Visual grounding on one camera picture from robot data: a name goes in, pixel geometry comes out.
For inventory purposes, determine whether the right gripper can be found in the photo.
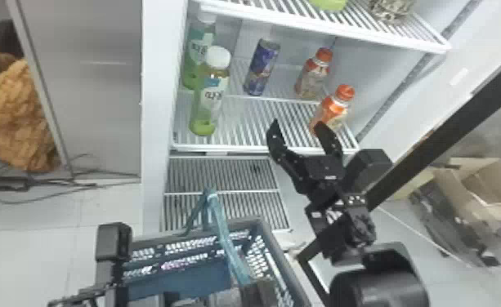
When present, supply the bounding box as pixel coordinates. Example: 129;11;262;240
266;118;348;207

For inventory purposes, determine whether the cardboard box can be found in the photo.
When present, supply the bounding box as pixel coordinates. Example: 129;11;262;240
431;156;501;225

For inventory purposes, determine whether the grey snack packet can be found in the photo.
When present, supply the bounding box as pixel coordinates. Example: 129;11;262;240
367;0;417;22

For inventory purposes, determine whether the black cable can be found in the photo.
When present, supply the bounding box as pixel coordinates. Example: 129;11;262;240
0;153;141;207

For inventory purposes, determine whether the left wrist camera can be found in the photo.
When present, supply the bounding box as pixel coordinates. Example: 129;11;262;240
95;222;133;264

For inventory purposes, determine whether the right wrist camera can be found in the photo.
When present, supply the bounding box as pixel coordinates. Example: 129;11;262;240
343;148;394;195

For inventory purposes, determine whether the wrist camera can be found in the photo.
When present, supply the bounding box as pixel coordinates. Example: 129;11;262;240
95;222;133;264
343;148;394;195

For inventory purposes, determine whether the white fridge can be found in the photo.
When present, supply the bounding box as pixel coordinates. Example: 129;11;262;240
140;0;454;236

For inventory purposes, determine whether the blue can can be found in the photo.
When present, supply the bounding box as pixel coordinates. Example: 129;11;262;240
242;38;282;97

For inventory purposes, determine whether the fridge door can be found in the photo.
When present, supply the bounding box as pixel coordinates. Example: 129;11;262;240
296;0;501;307

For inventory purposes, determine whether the blue basket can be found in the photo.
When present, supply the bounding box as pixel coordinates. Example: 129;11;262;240
119;187;313;307

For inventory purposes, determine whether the green bottle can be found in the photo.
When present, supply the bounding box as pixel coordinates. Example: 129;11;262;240
180;11;217;91
188;45;233;137
307;0;348;12

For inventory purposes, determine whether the grey cabinet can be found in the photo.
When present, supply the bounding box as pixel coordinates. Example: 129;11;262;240
5;0;143;179

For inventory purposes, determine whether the orange bottle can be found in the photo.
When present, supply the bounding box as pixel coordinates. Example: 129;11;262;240
293;47;335;101
309;84;356;136

